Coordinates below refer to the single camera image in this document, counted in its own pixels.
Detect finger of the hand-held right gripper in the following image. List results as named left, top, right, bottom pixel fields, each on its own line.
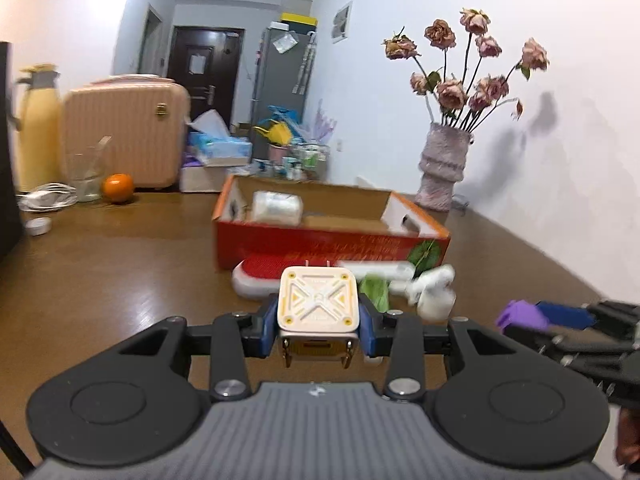
left=537, top=301, right=608, bottom=332
left=502, top=327, right=632, bottom=386

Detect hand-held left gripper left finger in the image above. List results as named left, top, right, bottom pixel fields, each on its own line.
left=107, top=296, right=281, bottom=403

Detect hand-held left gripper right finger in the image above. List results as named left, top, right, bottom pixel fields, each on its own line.
left=357, top=296, right=533, bottom=403

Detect purple ribbed cap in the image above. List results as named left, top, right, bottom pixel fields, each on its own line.
left=495, top=300, right=551, bottom=333

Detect cream square charger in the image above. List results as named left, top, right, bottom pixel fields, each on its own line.
left=276, top=260, right=361, bottom=370

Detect red and white brush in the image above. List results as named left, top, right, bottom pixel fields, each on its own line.
left=231, top=255, right=287, bottom=302

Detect white bottle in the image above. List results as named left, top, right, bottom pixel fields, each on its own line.
left=389, top=265, right=458, bottom=321

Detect orange cardboard box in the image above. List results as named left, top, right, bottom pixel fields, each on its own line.
left=212, top=174, right=451, bottom=273

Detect person's right hand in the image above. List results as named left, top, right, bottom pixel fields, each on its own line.
left=614, top=405, right=640, bottom=467

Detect white oblong object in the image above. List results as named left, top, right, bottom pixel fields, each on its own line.
left=337, top=259, right=417, bottom=281

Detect grey textured vase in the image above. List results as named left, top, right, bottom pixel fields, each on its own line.
left=415, top=122, right=473, bottom=212

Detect blue tissue box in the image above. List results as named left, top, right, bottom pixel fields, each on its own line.
left=189, top=109, right=253, bottom=167

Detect yellow watering can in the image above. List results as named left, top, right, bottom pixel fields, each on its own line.
left=254, top=120, right=293, bottom=147

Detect orange fruit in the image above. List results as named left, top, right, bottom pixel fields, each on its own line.
left=102, top=173, right=135, bottom=204

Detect lilac cloth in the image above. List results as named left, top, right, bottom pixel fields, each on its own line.
left=310, top=100, right=338, bottom=143

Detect blue plastic object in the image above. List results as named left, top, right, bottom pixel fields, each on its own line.
left=267, top=105, right=303, bottom=136

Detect clear glass cup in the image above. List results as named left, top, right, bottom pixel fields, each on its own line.
left=65, top=135, right=113, bottom=203

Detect pink suitcase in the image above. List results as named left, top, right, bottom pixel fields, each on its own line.
left=62, top=75, right=192, bottom=191

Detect grey fridge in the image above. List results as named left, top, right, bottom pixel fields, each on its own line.
left=250, top=25, right=317, bottom=131

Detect dark brown door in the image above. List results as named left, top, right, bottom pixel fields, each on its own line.
left=166, top=26, right=245, bottom=128

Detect dried pink roses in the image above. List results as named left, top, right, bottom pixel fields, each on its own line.
left=382, top=7, right=551, bottom=133

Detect yellow thermos jug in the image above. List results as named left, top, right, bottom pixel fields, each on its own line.
left=14, top=64, right=65, bottom=193

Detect grey side door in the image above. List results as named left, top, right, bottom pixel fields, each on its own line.
left=137, top=4, right=163, bottom=78

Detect yellow box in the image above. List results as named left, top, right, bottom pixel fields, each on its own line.
left=280, top=11, right=319, bottom=28

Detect coiled white cable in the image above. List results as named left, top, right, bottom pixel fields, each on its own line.
left=17, top=182, right=78, bottom=212

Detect white wall panel box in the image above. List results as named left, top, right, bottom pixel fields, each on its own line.
left=331, top=2, right=352, bottom=45

